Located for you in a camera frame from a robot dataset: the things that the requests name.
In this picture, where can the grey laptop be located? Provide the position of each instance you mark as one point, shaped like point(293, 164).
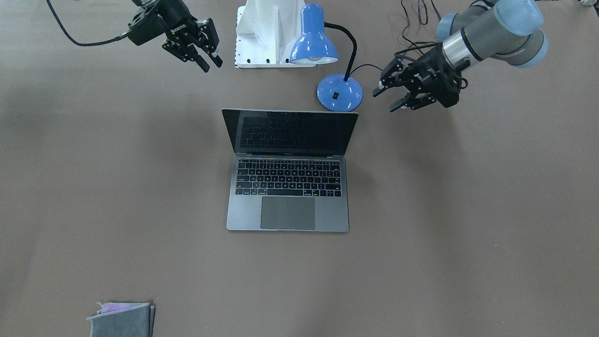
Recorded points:
point(289, 170)

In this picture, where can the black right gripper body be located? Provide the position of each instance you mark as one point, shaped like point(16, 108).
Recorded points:
point(172, 20)

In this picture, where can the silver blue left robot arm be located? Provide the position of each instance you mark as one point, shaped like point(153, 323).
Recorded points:
point(507, 30)

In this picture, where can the blue desk lamp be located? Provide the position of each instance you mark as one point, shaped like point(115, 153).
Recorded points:
point(335, 92)

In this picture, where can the grey folded cloth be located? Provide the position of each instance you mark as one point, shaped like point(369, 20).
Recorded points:
point(134, 322)

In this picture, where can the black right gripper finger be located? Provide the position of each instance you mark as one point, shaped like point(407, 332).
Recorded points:
point(209, 40)
point(185, 53)

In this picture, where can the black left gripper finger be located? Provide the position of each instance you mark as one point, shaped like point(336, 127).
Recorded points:
point(392, 75)
point(415, 98)

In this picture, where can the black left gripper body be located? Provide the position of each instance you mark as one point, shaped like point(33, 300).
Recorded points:
point(434, 65)

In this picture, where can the purple folded cloth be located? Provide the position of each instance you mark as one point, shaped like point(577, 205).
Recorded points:
point(116, 306)

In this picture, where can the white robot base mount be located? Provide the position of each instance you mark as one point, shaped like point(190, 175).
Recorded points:
point(266, 32)

